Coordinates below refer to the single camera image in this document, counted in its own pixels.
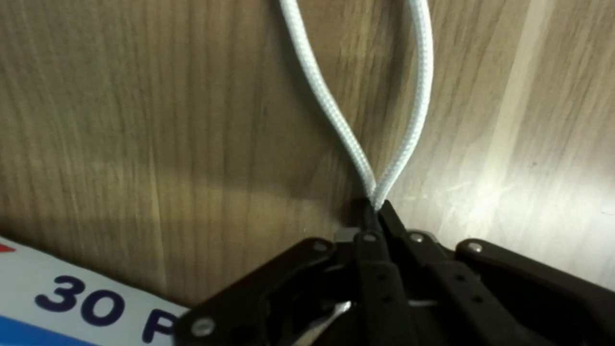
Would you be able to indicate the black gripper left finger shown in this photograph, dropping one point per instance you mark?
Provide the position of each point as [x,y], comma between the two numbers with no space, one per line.
[304,285]

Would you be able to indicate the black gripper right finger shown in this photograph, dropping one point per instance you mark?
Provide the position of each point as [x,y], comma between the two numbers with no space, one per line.
[494,297]

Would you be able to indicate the blue cardboard box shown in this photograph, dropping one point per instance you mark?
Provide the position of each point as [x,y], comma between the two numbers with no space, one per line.
[52,303]

